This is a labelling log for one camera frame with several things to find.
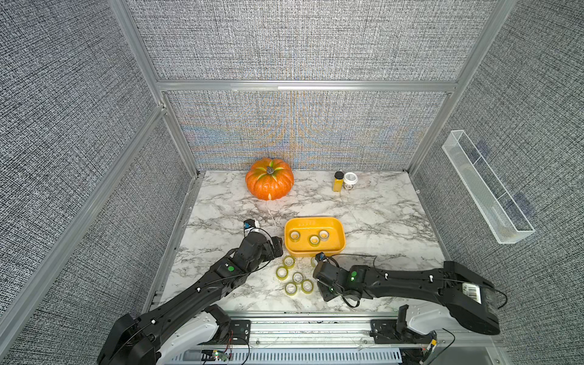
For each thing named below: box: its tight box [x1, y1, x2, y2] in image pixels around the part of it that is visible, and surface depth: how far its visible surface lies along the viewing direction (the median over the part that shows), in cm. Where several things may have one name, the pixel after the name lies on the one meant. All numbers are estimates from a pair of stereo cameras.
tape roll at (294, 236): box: [288, 230, 302, 242], surface depth 97 cm
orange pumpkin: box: [245, 157, 295, 201], surface depth 104 cm
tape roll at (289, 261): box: [282, 255, 296, 269], surface depth 90 cm
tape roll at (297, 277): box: [292, 271, 305, 284], surface depth 87 cm
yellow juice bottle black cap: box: [333, 171, 345, 193], surface depth 108 cm
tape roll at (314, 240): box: [308, 234, 321, 248], surface depth 96 cm
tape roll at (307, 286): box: [301, 279, 315, 295], surface depth 85 cm
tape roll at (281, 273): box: [275, 266, 289, 281], surface depth 87 cm
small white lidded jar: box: [342, 171, 359, 191], surface depth 112 cm
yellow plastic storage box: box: [284, 216, 346, 258], surface depth 97 cm
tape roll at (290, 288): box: [284, 281, 299, 296], surface depth 84 cm
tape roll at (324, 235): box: [318, 229, 331, 242], surface depth 97 cm
